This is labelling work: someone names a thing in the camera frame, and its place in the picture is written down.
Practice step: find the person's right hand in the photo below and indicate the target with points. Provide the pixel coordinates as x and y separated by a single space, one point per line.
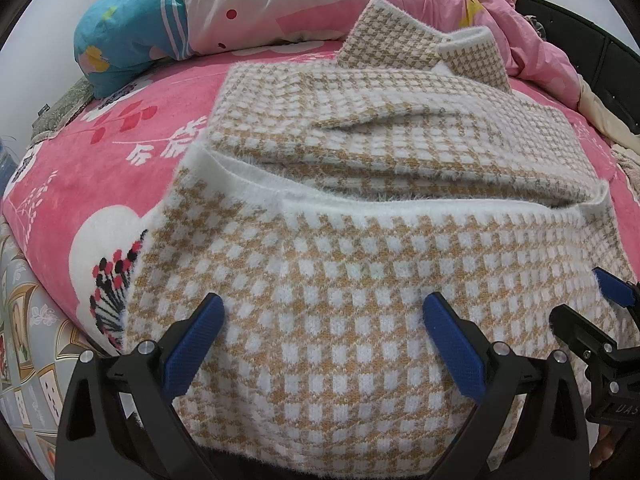
608 436

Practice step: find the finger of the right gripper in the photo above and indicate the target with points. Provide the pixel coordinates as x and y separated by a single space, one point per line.
581 336
615 289

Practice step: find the cream clothes pile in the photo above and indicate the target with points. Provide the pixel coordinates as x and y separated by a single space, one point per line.
625 144

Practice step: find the grey green mat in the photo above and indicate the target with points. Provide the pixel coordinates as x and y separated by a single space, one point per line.
52 118

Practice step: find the black bed headboard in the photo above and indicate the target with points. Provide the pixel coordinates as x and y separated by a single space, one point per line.
610 68

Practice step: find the pink blue cartoon quilt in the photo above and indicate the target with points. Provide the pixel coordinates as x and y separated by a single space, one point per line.
116 40

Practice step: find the pink floral plush blanket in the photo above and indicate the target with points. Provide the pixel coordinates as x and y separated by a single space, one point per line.
90 169

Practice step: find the beige white houndstooth coat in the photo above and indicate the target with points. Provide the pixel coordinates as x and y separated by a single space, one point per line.
353 414

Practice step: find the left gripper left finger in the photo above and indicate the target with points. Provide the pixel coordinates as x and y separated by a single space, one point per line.
118 421

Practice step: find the grey patterned bed sheet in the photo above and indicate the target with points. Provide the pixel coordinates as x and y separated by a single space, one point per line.
39 349

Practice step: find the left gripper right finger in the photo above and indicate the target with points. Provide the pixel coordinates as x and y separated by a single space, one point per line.
527 422

